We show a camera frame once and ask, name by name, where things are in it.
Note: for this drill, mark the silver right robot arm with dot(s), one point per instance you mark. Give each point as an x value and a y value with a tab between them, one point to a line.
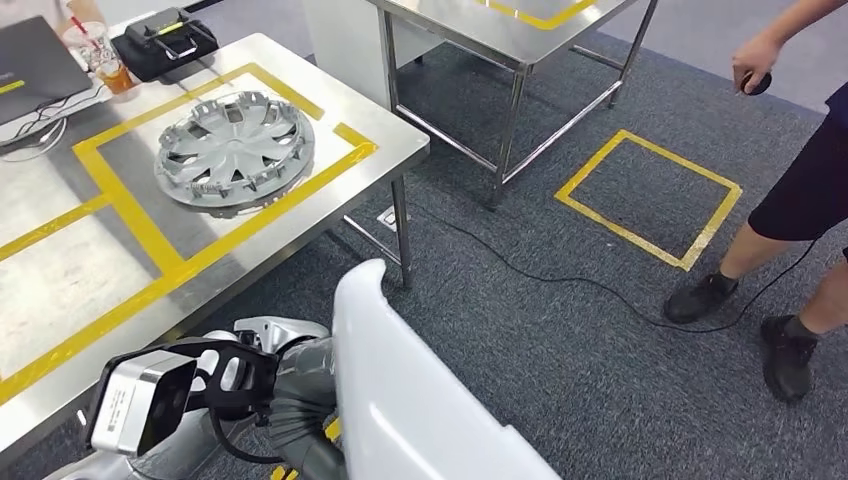
199	450

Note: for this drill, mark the black camera mounting bracket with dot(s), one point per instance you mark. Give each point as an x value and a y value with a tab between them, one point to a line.
258	378

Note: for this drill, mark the white table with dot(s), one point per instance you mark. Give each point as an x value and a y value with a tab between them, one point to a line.
79	106

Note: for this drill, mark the floor power outlet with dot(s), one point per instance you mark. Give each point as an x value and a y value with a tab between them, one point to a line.
387	218

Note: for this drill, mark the black round handheld device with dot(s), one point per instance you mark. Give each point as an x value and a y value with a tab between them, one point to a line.
758	84

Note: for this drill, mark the grey plastic wheel hubcap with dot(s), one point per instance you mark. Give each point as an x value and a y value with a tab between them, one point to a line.
232	142

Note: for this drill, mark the steel workbench table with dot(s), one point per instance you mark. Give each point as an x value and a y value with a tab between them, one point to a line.
60	285

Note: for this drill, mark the large yellow tape frame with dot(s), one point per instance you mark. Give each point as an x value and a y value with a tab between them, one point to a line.
298	192

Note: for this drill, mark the black shoe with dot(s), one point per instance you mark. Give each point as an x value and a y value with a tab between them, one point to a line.
788	364
699	301

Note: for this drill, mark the small yellow tape frame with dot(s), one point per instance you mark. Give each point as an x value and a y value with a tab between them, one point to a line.
86	334

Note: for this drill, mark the person's forearm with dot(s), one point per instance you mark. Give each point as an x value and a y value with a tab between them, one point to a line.
805	16

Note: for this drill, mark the white desk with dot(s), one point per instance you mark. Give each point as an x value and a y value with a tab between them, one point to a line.
344	40

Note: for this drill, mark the steel frame table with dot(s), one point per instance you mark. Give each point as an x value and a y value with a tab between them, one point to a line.
464	26

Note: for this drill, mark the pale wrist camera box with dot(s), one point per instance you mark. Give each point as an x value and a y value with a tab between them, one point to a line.
126	404

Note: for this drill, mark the black remote controller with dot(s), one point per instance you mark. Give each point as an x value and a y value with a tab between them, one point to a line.
152	56

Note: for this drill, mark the grey laptop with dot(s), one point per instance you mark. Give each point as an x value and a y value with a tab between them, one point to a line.
40	66

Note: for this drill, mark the plastic cup with red straw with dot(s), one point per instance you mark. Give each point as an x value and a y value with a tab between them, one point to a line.
116	76

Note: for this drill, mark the white plastic shell part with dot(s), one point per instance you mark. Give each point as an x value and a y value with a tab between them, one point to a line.
411	397

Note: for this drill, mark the person's hand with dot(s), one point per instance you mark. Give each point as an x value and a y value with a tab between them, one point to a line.
755	56

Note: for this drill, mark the person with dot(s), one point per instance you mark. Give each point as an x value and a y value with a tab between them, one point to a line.
808	192

